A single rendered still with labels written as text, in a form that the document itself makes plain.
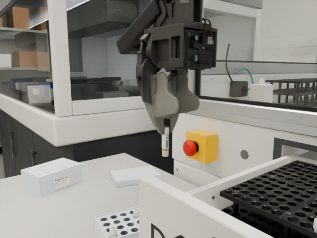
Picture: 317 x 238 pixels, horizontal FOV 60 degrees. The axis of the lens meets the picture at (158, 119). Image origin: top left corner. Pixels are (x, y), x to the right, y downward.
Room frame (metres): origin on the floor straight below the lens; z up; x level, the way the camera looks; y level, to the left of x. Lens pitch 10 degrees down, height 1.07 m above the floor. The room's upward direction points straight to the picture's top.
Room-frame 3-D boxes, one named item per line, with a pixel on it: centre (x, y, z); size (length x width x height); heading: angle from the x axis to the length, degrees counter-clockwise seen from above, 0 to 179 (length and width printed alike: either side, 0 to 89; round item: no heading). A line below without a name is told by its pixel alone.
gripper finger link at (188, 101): (0.41, -0.04, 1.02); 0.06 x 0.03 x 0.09; 43
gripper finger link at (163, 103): (0.39, -0.01, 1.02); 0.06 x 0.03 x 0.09; 43
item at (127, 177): (0.74, 0.07, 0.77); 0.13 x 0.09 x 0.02; 111
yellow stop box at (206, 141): (0.68, -0.11, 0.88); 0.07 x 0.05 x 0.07; 38
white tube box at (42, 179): (0.70, 0.28, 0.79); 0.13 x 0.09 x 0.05; 143
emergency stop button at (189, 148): (0.66, -0.08, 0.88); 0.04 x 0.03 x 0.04; 38
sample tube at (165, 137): (0.41, -0.01, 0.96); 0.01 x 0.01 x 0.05
